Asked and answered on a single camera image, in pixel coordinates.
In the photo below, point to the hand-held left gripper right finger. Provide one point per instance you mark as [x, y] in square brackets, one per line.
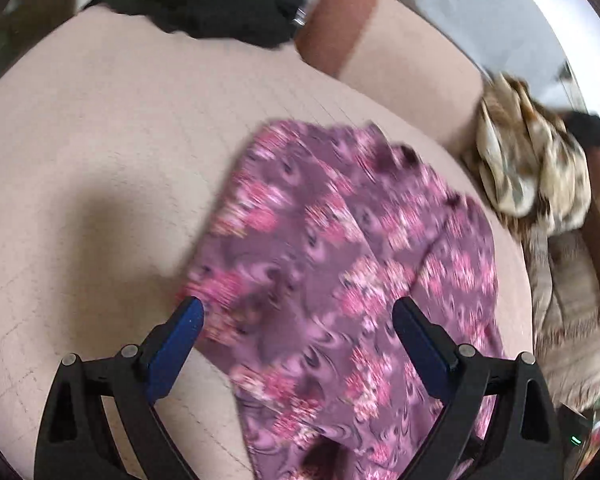
[422, 347]

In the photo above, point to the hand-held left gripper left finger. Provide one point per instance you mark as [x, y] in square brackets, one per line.
[176, 345]

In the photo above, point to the purple floral cloth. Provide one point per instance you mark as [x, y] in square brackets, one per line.
[305, 260]

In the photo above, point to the black clothes pile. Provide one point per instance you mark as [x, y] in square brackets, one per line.
[205, 10]

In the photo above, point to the striped floral pillow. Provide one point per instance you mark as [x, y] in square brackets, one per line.
[565, 300]

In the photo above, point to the pink quilted bed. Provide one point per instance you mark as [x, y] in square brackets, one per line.
[105, 160]

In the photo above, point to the cream floral blanket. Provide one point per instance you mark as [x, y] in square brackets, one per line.
[525, 160]

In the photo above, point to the black garment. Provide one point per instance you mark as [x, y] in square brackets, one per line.
[592, 130]

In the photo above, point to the pink bolster with brown end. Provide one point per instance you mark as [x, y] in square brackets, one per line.
[405, 70]

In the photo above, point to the grey pillow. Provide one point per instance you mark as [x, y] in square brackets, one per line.
[480, 15]

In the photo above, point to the wooden door with glass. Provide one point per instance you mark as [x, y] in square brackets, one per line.
[10, 10]

